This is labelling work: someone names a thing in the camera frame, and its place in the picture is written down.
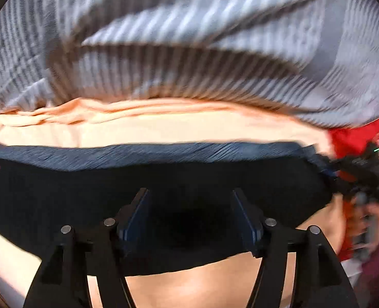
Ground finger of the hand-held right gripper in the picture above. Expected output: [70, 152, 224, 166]
[318, 155, 339, 181]

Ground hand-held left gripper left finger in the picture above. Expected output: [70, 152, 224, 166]
[24, 188, 150, 308]

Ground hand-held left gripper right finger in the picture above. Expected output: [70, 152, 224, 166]
[234, 188, 358, 308]

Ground black pants with patterned waistband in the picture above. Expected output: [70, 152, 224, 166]
[0, 140, 338, 277]

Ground person's right hand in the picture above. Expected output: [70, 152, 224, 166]
[346, 198, 379, 251]

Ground red patterned cloth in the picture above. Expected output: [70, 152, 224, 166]
[329, 109, 379, 261]

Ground peach bed sheet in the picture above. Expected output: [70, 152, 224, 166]
[0, 98, 352, 308]

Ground grey striped blanket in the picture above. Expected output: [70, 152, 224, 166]
[0, 0, 379, 129]

